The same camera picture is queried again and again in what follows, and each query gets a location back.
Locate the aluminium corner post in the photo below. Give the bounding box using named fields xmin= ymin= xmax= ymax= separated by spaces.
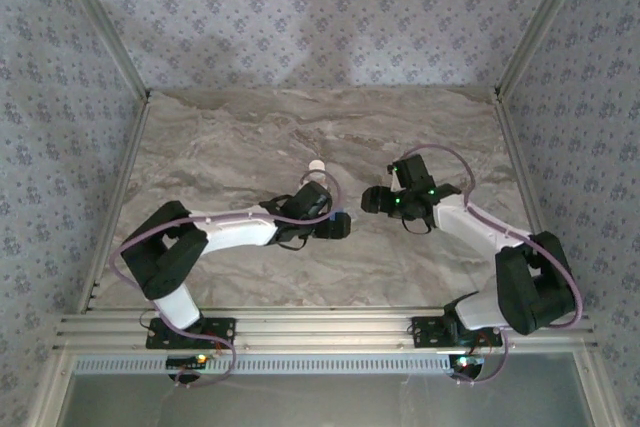
xmin=492 ymin=0 xmax=599 ymax=101
xmin=47 ymin=0 xmax=154 ymax=101

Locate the long aluminium mounting rail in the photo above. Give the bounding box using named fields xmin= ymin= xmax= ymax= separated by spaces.
xmin=52 ymin=310 xmax=599 ymax=351

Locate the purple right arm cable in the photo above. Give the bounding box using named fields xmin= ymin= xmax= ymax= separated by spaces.
xmin=407 ymin=144 xmax=585 ymax=388

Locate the left controller board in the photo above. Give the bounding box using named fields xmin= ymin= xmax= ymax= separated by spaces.
xmin=166 ymin=353 xmax=210 ymax=369

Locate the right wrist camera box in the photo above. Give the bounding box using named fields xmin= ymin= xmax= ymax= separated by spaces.
xmin=391 ymin=153 xmax=435 ymax=194

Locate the grey metal panel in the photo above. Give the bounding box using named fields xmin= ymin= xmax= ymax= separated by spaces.
xmin=34 ymin=349 xmax=626 ymax=427

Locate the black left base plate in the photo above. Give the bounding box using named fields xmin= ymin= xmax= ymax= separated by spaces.
xmin=145 ymin=315 xmax=237 ymax=350

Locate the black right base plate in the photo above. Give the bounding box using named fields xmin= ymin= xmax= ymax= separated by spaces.
xmin=410 ymin=315 xmax=504 ymax=349

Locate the right controller board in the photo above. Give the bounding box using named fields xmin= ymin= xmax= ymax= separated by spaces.
xmin=448 ymin=354 xmax=487 ymax=373

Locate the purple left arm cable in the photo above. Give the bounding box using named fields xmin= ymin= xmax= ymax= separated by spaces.
xmin=109 ymin=174 xmax=346 ymax=392

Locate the slotted grey cable duct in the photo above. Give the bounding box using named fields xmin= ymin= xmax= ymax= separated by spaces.
xmin=72 ymin=352 xmax=454 ymax=377

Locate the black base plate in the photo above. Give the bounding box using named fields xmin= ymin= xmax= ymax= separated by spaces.
xmin=410 ymin=315 xmax=504 ymax=349
xmin=145 ymin=315 xmax=237 ymax=350

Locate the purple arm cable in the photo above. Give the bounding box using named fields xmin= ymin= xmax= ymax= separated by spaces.
xmin=407 ymin=144 xmax=585 ymax=388
xmin=109 ymin=174 xmax=346 ymax=392

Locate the white pill bottle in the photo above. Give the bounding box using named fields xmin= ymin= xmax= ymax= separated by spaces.
xmin=301 ymin=158 xmax=337 ymax=188

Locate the aluminium side rail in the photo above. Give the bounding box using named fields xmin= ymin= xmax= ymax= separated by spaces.
xmin=493 ymin=94 xmax=571 ymax=313
xmin=74 ymin=94 xmax=154 ymax=316

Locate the controller board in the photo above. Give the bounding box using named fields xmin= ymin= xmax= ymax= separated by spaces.
xmin=448 ymin=354 xmax=487 ymax=373
xmin=166 ymin=353 xmax=210 ymax=369

